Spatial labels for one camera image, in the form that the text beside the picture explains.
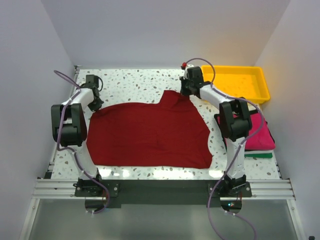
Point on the aluminium frame rail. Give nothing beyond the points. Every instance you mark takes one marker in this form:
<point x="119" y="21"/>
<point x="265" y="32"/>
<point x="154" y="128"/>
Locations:
<point x="45" y="188"/>

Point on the folded pink t shirt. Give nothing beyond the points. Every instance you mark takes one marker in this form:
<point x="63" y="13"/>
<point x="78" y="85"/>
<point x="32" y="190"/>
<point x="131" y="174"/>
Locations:
<point x="260" y="135"/>

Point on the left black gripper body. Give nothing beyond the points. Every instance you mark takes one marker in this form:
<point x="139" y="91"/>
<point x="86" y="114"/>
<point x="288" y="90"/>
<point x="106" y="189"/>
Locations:
<point x="96" y="104"/>

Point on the yellow plastic tray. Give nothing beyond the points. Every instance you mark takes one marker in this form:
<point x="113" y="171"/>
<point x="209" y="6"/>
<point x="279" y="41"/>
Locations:
<point x="238" y="81"/>

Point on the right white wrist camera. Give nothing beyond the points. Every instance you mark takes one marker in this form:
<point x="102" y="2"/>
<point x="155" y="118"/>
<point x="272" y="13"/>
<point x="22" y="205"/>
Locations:
<point x="185" y="66"/>

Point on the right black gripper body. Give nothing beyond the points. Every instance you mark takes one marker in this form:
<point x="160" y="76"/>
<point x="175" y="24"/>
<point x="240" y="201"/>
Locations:
<point x="186" y="85"/>

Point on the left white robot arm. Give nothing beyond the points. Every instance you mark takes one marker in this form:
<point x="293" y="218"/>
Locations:
<point x="69" y="131"/>

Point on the folded green t shirt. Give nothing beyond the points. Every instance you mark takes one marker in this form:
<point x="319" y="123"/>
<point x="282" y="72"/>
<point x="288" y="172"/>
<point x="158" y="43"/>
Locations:
<point x="267" y="155"/>

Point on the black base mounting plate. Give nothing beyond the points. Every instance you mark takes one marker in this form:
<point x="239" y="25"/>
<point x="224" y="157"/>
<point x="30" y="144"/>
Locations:
<point x="115" y="193"/>

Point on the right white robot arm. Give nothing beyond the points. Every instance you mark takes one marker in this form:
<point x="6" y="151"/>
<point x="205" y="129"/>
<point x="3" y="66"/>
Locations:
<point x="234" y="124"/>

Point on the dark red t shirt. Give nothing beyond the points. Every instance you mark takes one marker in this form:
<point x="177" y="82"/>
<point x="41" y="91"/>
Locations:
<point x="169" y="133"/>

